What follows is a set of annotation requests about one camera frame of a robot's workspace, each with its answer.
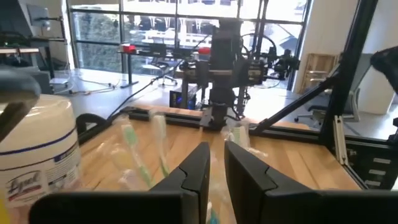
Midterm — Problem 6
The long black right arm cable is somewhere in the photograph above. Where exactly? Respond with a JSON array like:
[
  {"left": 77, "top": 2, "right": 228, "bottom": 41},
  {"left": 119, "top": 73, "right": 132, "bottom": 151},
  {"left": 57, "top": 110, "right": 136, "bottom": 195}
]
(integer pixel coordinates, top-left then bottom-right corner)
[{"left": 107, "top": 34, "right": 214, "bottom": 121}]

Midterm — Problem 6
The green toothbrush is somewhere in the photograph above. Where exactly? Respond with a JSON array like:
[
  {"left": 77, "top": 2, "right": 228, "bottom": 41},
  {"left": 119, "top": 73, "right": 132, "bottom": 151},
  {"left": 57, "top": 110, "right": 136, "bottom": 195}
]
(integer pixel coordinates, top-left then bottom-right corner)
[
  {"left": 149, "top": 110, "right": 171, "bottom": 179},
  {"left": 115, "top": 115, "right": 155, "bottom": 189},
  {"left": 222, "top": 120, "right": 269, "bottom": 158}
]

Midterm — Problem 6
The wooden work table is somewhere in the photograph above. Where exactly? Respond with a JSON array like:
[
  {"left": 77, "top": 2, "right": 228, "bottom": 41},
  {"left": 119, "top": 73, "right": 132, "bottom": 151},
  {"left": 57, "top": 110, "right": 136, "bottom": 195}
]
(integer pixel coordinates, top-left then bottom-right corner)
[{"left": 174, "top": 67, "right": 280, "bottom": 110}]

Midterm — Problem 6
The silver aluminium extrusion piece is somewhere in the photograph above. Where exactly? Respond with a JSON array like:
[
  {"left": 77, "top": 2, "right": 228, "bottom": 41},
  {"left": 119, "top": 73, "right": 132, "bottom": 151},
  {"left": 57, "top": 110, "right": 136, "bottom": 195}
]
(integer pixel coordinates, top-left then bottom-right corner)
[{"left": 332, "top": 114, "right": 349, "bottom": 166}]

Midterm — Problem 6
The black aluminium table frame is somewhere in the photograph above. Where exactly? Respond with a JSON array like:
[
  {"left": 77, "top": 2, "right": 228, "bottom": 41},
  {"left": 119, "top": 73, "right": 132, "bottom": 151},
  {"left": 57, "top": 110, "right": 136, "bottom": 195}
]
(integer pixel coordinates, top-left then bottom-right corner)
[{"left": 75, "top": 0, "right": 398, "bottom": 147}]

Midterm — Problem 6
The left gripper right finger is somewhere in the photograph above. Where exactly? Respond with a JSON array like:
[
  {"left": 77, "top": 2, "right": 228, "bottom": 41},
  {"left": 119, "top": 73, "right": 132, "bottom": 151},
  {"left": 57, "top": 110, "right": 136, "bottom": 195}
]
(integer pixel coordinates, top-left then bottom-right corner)
[{"left": 224, "top": 141, "right": 398, "bottom": 224}]

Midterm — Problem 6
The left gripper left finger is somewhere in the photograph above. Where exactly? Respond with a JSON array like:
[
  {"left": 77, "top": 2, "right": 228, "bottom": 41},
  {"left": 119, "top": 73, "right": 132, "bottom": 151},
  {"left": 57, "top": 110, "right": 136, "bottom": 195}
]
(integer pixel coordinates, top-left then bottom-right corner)
[{"left": 29, "top": 141, "right": 211, "bottom": 224}]

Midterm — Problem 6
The blue office chair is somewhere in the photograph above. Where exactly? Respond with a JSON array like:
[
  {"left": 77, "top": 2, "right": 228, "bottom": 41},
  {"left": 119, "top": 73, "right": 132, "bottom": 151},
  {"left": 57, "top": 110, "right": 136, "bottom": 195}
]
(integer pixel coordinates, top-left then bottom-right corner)
[{"left": 148, "top": 43, "right": 180, "bottom": 87}]

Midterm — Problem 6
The black monitor pair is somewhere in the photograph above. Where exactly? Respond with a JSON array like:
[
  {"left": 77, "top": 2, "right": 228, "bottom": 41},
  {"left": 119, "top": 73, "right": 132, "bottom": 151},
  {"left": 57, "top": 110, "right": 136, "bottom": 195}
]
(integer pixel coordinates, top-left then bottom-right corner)
[{"left": 0, "top": 0, "right": 52, "bottom": 40}]

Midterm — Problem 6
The black computer tower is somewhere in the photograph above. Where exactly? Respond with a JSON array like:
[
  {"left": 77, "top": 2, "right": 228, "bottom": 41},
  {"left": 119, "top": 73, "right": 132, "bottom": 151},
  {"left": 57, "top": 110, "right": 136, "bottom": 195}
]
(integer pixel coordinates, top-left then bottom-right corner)
[{"left": 169, "top": 83, "right": 200, "bottom": 110}]

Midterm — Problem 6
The white wipes canister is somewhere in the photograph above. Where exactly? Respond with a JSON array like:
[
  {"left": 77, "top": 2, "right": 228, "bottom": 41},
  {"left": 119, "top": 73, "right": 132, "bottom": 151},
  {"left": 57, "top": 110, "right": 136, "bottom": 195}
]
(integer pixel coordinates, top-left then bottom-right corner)
[{"left": 0, "top": 94, "right": 83, "bottom": 224}]

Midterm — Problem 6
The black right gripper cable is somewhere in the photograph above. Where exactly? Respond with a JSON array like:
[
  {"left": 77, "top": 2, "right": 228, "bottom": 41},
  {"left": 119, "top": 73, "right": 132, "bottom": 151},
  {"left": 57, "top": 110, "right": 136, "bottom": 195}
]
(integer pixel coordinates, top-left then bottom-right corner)
[{"left": 239, "top": 32, "right": 278, "bottom": 63}]

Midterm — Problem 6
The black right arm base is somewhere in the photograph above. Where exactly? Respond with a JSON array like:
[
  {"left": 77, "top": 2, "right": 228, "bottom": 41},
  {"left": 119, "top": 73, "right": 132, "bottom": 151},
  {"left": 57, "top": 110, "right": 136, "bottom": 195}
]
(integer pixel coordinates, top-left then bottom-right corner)
[{"left": 343, "top": 116, "right": 398, "bottom": 190}]

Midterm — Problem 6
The white desk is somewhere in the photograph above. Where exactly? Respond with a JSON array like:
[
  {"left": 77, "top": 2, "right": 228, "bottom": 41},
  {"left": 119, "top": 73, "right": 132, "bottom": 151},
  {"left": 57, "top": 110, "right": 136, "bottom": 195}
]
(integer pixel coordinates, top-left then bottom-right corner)
[{"left": 0, "top": 37, "right": 67, "bottom": 80}]

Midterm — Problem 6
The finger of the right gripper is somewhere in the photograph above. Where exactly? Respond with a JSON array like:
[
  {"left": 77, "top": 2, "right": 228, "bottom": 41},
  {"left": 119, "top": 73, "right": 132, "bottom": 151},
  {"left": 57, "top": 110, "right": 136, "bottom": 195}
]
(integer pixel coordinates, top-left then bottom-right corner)
[
  {"left": 199, "top": 88, "right": 223, "bottom": 131},
  {"left": 221, "top": 88, "right": 237, "bottom": 130}
]

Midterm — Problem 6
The black desk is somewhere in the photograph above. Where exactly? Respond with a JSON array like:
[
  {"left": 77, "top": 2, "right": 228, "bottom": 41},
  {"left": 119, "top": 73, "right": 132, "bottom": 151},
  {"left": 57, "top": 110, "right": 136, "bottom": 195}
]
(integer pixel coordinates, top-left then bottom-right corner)
[{"left": 117, "top": 49, "right": 190, "bottom": 90}]

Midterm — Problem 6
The small teal mouthwash bottle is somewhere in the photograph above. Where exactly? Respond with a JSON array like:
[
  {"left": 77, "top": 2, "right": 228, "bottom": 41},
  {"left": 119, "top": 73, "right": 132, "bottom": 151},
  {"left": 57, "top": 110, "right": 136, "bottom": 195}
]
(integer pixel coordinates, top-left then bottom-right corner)
[{"left": 206, "top": 202, "right": 221, "bottom": 224}]

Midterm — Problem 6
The red box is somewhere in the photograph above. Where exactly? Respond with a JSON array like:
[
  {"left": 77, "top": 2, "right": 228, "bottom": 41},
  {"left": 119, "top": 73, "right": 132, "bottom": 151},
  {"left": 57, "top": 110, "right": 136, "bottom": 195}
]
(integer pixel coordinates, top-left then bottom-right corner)
[{"left": 119, "top": 43, "right": 137, "bottom": 54}]

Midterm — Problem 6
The gray office chair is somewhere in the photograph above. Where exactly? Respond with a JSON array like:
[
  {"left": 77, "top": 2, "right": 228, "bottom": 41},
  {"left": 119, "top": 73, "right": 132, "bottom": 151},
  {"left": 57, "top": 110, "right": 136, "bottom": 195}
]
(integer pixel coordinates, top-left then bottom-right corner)
[{"left": 294, "top": 52, "right": 376, "bottom": 125}]

